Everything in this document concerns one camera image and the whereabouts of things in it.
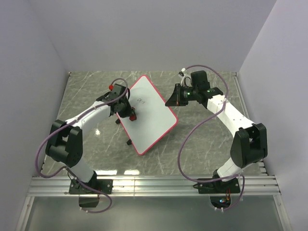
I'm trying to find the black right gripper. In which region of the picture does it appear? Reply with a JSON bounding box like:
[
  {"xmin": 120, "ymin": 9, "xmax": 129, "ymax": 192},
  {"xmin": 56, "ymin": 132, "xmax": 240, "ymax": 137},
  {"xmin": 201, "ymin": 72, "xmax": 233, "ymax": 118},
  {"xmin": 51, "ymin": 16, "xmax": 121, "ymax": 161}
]
[{"xmin": 165, "ymin": 84, "xmax": 198, "ymax": 107}]

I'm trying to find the red whiteboard eraser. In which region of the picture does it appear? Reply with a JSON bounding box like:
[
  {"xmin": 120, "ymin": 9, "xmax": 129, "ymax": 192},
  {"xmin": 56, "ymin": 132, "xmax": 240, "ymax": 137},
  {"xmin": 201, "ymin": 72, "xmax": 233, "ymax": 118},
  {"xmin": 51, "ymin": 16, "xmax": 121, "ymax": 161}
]
[{"xmin": 129, "ymin": 107, "xmax": 137, "ymax": 121}]

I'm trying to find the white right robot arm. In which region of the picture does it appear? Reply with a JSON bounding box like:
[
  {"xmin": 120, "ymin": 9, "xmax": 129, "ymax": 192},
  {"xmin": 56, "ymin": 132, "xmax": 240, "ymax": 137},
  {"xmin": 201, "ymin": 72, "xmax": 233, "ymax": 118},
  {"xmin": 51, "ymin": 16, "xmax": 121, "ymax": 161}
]
[{"xmin": 165, "ymin": 68, "xmax": 268, "ymax": 193}]

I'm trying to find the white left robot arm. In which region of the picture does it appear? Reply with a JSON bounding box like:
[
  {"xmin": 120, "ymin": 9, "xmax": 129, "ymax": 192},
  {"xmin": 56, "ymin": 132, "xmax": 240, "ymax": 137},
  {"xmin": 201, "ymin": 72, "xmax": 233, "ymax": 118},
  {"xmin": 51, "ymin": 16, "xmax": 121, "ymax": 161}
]
[{"xmin": 45, "ymin": 83, "xmax": 137, "ymax": 194}]

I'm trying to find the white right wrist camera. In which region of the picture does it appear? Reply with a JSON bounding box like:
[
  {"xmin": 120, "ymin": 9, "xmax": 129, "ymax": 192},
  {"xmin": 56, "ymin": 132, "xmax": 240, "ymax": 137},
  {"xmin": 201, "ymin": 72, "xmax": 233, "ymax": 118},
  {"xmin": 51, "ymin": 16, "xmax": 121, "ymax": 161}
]
[{"xmin": 178, "ymin": 68, "xmax": 192, "ymax": 87}]

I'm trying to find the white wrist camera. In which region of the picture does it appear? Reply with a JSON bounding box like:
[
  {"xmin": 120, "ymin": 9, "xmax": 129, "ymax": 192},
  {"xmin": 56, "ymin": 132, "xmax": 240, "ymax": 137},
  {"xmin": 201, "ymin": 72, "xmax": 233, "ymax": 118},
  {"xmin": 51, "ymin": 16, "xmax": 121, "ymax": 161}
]
[
  {"xmin": 108, "ymin": 84, "xmax": 115, "ymax": 91},
  {"xmin": 178, "ymin": 68, "xmax": 192, "ymax": 87}
]

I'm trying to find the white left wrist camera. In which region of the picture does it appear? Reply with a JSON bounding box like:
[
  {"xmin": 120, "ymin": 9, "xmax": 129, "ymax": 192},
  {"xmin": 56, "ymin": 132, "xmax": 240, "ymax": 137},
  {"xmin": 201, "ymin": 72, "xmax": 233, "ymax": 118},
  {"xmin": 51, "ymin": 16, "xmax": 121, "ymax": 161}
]
[{"xmin": 108, "ymin": 84, "xmax": 115, "ymax": 91}]

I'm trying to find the white board with pink frame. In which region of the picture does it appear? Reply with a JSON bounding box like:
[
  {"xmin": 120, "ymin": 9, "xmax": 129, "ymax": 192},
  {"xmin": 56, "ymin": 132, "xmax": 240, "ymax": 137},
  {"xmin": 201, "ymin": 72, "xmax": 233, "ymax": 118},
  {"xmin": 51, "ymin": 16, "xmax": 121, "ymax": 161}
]
[{"xmin": 118, "ymin": 75, "xmax": 178, "ymax": 155}]

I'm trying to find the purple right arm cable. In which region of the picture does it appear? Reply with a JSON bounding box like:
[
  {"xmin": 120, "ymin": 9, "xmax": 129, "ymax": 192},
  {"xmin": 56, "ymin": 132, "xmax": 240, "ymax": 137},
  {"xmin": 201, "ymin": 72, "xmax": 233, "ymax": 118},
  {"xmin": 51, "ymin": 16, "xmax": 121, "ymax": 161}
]
[{"xmin": 178, "ymin": 64, "xmax": 246, "ymax": 211}]

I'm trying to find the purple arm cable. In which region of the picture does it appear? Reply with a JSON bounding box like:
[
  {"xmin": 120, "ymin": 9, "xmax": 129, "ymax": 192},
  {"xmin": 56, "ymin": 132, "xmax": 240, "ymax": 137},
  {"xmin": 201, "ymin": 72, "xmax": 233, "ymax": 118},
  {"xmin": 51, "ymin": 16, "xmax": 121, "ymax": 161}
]
[
  {"xmin": 178, "ymin": 64, "xmax": 246, "ymax": 211},
  {"xmin": 35, "ymin": 78, "xmax": 113, "ymax": 214}
]

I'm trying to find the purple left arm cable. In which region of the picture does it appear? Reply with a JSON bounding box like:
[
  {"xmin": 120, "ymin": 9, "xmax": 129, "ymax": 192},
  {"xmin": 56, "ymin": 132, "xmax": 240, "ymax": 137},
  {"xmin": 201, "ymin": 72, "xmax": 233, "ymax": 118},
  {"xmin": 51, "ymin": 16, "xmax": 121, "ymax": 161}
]
[{"xmin": 35, "ymin": 78, "xmax": 113, "ymax": 214}]

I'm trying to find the aluminium mounting rail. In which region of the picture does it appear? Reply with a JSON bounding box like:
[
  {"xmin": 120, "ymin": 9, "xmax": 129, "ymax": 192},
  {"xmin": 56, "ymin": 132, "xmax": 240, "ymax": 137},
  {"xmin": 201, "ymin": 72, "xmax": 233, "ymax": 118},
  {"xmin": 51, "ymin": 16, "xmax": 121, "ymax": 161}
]
[{"xmin": 26, "ymin": 175, "xmax": 281, "ymax": 197}]

